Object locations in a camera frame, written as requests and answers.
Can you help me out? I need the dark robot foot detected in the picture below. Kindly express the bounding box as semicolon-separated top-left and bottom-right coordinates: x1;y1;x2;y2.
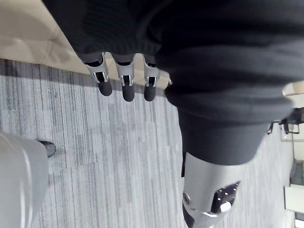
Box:
38;140;57;158

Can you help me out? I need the beige cushion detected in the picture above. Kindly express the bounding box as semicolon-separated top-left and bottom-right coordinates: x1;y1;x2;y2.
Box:
282;80;304;97

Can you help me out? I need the silver robot leg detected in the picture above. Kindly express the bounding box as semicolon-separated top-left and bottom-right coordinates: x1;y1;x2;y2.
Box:
0;132;49;228

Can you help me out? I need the beige leather sofa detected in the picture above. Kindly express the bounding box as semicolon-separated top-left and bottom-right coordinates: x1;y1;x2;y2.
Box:
0;0;172;90

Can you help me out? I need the white cabinet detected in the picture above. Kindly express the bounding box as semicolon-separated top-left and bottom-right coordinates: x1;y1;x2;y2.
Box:
283;185;304;212

